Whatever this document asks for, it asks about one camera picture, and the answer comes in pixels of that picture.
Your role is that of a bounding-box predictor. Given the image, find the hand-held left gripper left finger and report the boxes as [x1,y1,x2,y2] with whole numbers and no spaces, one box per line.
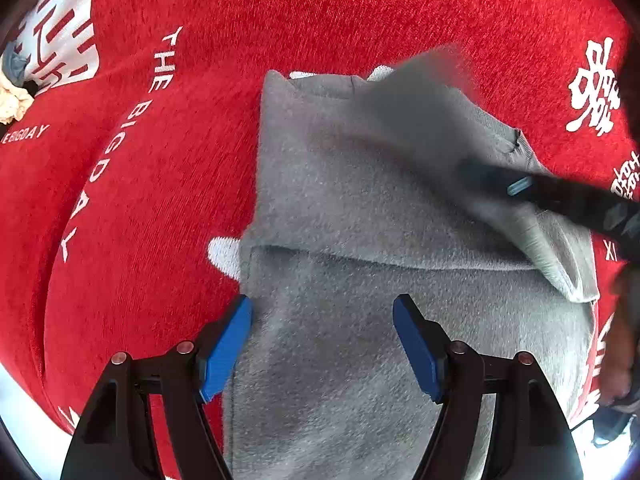
[60,294,254,480]

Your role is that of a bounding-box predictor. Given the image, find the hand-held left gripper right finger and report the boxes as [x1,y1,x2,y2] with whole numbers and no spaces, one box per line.
[392,294,584,480]

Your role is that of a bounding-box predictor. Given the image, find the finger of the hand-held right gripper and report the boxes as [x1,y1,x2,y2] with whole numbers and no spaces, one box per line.
[457,157,640,247]

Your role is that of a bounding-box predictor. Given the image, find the grey small garment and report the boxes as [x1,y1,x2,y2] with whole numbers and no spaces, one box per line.
[222,45,601,480]

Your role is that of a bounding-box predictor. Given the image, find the person's right hand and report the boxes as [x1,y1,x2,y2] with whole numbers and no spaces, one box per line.
[600,260,640,411]

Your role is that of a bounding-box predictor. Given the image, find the red printed blanket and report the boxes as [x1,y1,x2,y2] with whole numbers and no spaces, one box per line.
[0,0,640,476]

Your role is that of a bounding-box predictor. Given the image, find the cream cloth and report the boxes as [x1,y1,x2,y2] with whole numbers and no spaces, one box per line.
[0,79,34,126]

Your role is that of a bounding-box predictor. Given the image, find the blue-grey cloth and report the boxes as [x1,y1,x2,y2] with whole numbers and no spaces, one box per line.
[4,42,30,87]

